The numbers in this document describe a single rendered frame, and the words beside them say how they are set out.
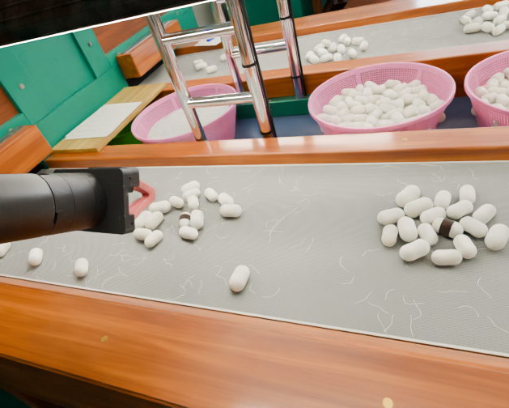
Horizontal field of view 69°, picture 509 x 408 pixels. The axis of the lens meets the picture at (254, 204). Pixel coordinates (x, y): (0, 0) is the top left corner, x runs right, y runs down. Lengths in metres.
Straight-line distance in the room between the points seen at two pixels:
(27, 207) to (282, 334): 0.26
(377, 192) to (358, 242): 0.10
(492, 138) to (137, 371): 0.56
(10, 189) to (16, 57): 0.69
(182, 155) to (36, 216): 0.43
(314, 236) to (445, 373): 0.23
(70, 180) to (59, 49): 0.75
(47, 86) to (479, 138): 0.92
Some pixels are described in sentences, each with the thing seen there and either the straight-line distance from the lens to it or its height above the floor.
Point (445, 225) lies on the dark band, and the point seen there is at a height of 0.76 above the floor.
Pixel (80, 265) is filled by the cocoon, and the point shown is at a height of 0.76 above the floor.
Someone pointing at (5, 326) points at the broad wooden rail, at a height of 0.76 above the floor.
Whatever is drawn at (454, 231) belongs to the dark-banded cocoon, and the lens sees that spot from 0.50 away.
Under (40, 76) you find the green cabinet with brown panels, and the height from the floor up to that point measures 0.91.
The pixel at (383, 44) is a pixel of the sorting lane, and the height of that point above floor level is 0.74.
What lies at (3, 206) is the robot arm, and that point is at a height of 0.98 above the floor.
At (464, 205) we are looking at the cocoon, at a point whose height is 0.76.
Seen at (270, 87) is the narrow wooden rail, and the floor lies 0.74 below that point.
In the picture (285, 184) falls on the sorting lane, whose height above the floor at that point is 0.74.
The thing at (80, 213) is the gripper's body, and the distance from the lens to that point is 0.38.
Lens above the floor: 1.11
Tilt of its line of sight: 39 degrees down
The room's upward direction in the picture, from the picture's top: 19 degrees counter-clockwise
